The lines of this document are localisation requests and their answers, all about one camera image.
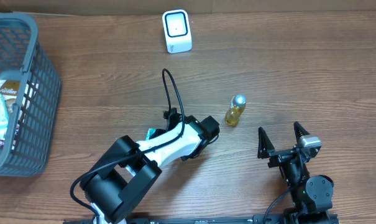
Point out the yellow dish soap bottle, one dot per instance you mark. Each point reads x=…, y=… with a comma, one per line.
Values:
x=237, y=106

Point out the white barcode scanner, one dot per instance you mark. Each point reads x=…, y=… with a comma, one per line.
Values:
x=177, y=31

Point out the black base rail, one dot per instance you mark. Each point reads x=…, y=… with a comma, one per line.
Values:
x=256, y=219

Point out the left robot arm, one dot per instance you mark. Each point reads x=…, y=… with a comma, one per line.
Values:
x=124, y=174

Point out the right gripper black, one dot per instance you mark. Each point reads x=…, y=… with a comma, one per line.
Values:
x=279, y=155

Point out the brown snack packet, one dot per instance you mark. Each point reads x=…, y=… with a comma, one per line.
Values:
x=9, y=90

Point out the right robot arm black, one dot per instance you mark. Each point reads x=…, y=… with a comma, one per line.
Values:
x=311, y=195

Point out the grey plastic shopping basket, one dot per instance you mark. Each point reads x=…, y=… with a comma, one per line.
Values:
x=32, y=119

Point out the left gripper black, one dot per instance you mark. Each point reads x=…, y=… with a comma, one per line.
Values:
x=171, y=115

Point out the small teal white box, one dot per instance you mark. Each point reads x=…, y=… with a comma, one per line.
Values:
x=151, y=133

